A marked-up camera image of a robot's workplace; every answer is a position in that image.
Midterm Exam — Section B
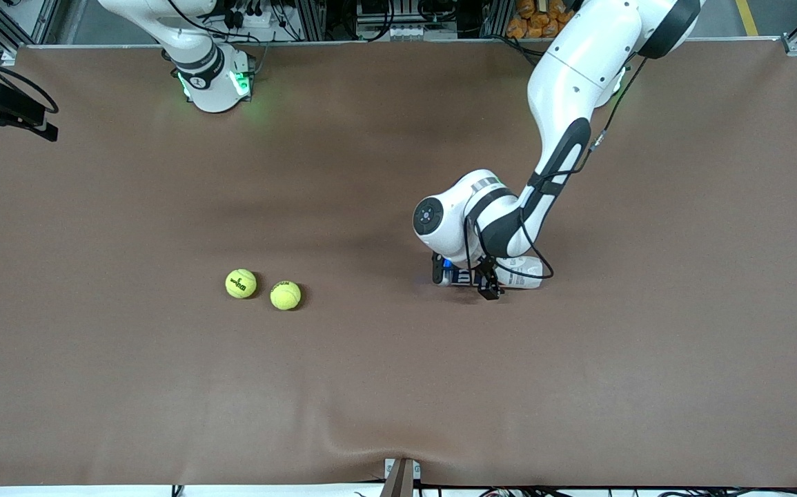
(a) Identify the clear tennis ball can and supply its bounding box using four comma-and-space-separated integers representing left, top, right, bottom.
440, 255, 545, 291

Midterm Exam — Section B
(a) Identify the yellow Wilson tennis ball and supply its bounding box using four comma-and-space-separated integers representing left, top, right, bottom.
225, 269, 258, 300
270, 280, 302, 311

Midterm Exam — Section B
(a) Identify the white power strip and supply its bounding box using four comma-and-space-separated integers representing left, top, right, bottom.
222, 0, 271, 28

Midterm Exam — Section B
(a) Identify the orange bag pile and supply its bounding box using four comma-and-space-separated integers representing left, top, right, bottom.
506, 0, 582, 40

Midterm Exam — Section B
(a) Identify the brown table mat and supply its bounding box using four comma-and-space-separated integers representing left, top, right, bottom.
0, 40, 797, 488

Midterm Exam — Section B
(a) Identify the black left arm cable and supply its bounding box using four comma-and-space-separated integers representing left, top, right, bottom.
464, 55, 647, 280

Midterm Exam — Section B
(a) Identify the aluminium profile post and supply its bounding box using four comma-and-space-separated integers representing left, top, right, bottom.
381, 457, 423, 497

